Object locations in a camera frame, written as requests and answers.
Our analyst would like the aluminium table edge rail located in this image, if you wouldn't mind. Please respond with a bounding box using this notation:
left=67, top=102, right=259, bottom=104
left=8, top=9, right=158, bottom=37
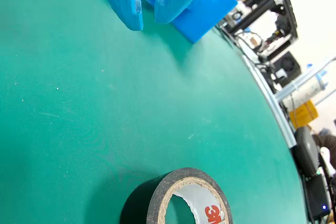
left=236, top=37, right=298, bottom=148

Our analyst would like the dark grey rounded device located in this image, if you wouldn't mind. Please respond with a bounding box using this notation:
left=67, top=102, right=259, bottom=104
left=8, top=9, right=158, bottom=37
left=292, top=126, right=320, bottom=178

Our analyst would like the black frame 3D printer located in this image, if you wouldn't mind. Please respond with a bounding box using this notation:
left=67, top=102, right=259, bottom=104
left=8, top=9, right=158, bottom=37
left=219, top=0, right=299, bottom=62

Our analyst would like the yellow cardboard box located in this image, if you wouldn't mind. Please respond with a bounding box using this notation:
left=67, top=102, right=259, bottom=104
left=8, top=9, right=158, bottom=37
left=288, top=100, right=319, bottom=130

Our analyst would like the black 3M electrical tape roll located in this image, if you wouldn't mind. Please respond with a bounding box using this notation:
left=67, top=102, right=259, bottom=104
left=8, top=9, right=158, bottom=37
left=120, top=167, right=234, bottom=224

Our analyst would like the white cylinder with blue cap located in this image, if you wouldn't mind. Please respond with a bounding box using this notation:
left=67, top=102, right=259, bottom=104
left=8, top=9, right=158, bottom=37
left=282, top=73, right=329, bottom=110

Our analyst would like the clear plastic tube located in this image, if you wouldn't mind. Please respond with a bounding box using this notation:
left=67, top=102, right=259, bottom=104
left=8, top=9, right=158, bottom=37
left=275, top=56, right=336, bottom=102

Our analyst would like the person in dark clothes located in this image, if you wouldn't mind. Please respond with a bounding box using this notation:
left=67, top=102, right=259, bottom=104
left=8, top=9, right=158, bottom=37
left=311, top=128, right=336, bottom=158

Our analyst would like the black adapter with blue light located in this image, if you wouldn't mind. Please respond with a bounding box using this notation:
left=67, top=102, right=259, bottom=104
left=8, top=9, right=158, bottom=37
left=304, top=174, right=331, bottom=221

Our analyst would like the blue plastic box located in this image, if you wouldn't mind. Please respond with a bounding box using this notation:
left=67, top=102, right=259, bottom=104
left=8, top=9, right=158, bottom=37
left=133, top=0, right=238, bottom=44

